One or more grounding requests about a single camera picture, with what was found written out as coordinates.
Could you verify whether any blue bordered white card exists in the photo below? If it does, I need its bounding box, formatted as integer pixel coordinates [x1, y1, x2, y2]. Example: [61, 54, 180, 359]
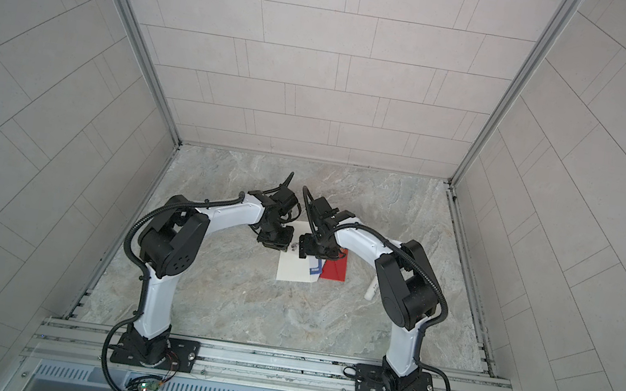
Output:
[307, 257, 325, 276]

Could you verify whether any red paper envelope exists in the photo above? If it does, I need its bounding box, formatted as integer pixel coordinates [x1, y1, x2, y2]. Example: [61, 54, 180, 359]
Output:
[320, 249, 348, 282]

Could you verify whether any cream paper envelope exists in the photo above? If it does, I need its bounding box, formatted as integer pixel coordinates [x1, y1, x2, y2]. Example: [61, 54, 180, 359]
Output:
[275, 221, 321, 283]

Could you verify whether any white glue stick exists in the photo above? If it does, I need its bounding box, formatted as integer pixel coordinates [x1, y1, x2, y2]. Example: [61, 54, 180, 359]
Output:
[364, 283, 378, 301]

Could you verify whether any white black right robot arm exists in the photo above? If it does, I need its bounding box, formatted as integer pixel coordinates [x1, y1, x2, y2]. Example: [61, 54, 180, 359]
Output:
[299, 187, 449, 391]

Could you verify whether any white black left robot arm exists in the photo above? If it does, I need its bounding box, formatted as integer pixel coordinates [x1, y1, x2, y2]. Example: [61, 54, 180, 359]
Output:
[118, 184, 302, 366]

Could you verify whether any left green circuit board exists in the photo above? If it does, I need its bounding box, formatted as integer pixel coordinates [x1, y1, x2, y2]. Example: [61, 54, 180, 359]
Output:
[126, 375, 165, 391]

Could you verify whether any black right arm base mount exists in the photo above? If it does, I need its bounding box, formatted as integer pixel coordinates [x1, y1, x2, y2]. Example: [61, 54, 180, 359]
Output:
[343, 363, 434, 391]

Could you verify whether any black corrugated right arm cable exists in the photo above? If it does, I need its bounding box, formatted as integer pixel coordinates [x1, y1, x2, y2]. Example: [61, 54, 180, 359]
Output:
[271, 184, 481, 391]

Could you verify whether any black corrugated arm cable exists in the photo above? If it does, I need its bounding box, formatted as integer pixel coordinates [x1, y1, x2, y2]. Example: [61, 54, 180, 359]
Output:
[271, 184, 481, 391]
[94, 146, 296, 391]

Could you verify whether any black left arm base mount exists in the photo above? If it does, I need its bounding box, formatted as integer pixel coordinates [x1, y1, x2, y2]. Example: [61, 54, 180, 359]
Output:
[110, 329, 202, 373]

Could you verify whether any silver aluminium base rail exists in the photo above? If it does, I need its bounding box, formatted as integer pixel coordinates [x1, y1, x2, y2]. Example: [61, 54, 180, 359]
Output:
[16, 307, 526, 391]

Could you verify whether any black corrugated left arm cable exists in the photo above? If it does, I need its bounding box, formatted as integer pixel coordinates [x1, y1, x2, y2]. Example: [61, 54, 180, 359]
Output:
[94, 146, 296, 391]

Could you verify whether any silver aluminium corner post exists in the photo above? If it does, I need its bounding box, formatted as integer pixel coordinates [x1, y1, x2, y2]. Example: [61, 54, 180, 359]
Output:
[113, 0, 183, 148]

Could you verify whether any silver right corner post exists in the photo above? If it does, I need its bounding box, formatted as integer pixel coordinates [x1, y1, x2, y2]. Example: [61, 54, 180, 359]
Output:
[449, 0, 582, 189]

